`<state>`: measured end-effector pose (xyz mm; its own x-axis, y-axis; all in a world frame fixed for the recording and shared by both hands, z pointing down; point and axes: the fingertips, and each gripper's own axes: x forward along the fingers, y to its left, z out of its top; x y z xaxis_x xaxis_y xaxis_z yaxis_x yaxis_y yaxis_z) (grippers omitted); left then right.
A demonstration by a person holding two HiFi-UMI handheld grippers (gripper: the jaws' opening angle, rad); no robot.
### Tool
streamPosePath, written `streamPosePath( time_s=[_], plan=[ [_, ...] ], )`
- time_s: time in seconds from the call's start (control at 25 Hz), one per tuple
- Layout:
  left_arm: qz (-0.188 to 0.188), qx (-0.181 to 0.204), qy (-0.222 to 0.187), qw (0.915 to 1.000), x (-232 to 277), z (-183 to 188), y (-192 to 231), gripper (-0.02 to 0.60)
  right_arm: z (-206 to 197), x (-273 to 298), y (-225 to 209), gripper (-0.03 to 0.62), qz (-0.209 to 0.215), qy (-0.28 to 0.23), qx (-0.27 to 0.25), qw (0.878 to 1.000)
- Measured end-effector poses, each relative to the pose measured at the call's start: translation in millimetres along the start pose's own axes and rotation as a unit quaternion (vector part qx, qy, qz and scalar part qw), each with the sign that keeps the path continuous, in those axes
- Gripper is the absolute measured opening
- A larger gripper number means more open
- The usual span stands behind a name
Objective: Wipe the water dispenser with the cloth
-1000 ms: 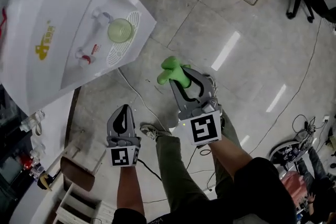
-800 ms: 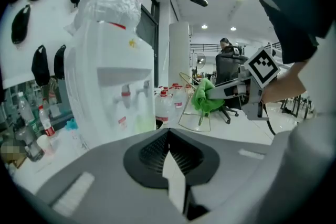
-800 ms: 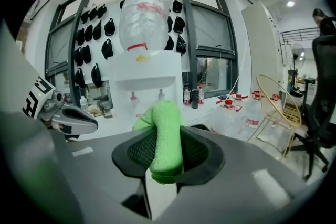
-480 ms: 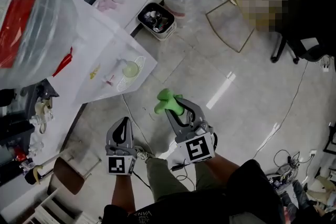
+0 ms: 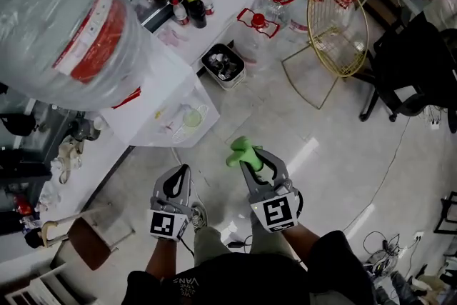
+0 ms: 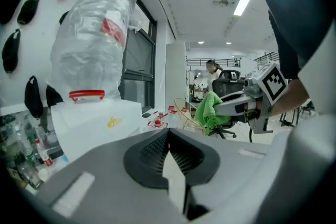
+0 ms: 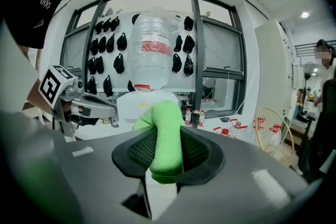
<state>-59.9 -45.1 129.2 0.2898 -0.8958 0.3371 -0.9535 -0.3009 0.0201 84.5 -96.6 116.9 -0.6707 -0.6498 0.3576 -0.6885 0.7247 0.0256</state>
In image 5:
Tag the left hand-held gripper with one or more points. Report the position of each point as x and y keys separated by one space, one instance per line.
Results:
x=166 y=221

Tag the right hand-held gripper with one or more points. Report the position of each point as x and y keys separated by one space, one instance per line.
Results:
x=276 y=210

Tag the green cloth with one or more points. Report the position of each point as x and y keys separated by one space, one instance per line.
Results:
x=242 y=153

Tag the white water dispenser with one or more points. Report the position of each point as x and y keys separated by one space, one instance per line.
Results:
x=171 y=89

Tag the person's left forearm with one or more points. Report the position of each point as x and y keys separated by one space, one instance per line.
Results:
x=160 y=257

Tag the person's right forearm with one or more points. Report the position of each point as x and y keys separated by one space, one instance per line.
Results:
x=300 y=243

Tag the large clear water jug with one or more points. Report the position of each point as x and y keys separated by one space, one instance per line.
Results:
x=71 y=46

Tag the white drip tray grille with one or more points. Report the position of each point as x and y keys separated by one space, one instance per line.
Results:
x=180 y=135

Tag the person's left leg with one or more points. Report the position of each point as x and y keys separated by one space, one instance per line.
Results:
x=209 y=243

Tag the green plastic cup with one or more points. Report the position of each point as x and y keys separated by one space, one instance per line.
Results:
x=191 y=118

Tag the stack of paper cups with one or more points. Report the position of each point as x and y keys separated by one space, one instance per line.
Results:
x=100 y=123

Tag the brown wooden chair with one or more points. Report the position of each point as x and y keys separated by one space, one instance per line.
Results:
x=87 y=243

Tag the white trash bin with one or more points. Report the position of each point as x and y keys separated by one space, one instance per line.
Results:
x=228 y=84

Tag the dark grey large bottle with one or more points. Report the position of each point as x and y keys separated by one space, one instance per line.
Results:
x=85 y=130

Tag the beige bag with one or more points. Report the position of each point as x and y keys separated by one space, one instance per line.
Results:
x=69 y=153

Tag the person's black shirt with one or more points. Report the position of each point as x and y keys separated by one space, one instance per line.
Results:
x=232 y=282

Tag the red bag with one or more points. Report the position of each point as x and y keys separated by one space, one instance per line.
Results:
x=24 y=205

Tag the bottles with red labels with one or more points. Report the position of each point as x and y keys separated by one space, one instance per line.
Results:
x=258 y=22

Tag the black tall bottle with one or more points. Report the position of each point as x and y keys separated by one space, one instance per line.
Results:
x=197 y=16

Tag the small red label bottle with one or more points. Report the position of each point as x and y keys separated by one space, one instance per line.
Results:
x=208 y=3
x=180 y=12

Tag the black office chair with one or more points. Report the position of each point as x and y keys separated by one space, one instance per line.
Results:
x=421 y=75

